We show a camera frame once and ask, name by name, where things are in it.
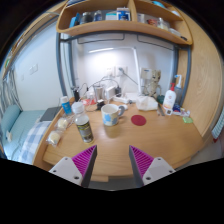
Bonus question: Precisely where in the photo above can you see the blue checked blanket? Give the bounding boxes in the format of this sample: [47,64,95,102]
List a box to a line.
[18,120,54,164]

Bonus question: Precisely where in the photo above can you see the white tissue pack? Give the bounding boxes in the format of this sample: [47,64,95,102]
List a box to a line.
[135,95,159,112]

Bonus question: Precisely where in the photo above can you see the white power strip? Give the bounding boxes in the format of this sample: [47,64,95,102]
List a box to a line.
[113,95,132,104]

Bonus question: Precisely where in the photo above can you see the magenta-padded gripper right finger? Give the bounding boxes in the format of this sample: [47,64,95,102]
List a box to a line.
[128,144,176,189]

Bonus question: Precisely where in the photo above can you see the light blue pillow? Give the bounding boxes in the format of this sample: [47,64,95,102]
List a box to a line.
[0,104,22,134]

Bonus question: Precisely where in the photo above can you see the clear spray bottle blue top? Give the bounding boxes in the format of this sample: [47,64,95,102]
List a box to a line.
[174,74,184,105]

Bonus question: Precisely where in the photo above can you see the grey metal frame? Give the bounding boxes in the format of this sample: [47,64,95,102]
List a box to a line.
[55,31,193,104]

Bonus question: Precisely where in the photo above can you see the striped curtain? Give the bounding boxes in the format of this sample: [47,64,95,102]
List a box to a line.
[0,68,23,114]

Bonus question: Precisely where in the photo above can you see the black power cable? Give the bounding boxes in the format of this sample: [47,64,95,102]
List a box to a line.
[119,68,139,86]

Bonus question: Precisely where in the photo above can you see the white mug with blue print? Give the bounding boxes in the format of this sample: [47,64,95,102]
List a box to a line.
[100,103,126,127]

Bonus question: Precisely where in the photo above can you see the black electric shaver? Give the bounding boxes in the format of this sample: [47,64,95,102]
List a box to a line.
[71,86,82,103]

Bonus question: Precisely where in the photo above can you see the dark laptop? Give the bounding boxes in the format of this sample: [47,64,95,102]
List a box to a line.
[39,106,63,123]

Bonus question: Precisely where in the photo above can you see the bed with light blue sheet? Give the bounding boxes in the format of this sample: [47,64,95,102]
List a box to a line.
[0,109,46,161]

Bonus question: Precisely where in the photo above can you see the wrapped round bun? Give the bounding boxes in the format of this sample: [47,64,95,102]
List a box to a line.
[45,129,65,147]
[54,116,73,132]

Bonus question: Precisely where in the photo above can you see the white wall switch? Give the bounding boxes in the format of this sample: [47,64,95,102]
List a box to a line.
[28,63,39,75]

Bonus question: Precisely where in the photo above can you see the red packet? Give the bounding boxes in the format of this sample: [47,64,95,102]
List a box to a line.
[83,98,98,107]

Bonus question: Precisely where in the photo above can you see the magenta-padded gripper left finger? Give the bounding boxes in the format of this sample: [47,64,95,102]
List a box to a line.
[48,144,98,188]

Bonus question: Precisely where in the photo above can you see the blue tube with white cap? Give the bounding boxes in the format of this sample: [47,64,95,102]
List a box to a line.
[60,95,73,116]

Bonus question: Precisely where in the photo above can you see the wooden shelf unit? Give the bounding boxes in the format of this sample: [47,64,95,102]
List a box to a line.
[55,0,194,46]

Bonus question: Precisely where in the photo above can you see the steel tumbler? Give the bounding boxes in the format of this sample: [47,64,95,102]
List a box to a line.
[93,83,105,101]

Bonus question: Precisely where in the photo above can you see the white pump bottle red top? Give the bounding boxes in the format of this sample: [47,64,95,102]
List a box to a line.
[162,82,177,111]

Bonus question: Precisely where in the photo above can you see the metal ruler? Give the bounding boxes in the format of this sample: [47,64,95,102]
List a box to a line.
[157,103,166,117]

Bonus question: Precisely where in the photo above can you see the clear plastic water bottle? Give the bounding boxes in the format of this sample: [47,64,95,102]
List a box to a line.
[71,101,95,145]

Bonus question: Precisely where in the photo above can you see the flat round red coaster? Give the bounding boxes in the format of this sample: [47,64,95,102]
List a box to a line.
[130,114,147,127]

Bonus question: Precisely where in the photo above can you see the white charger block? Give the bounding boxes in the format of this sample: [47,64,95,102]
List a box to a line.
[104,85,118,101]

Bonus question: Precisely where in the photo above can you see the white wall box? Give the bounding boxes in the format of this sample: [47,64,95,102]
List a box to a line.
[139,67,153,80]

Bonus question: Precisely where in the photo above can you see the white wall socket plate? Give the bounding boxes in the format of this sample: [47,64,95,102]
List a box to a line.
[114,65,129,77]

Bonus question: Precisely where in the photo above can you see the small black box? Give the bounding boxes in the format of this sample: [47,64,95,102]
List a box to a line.
[96,99,106,110]

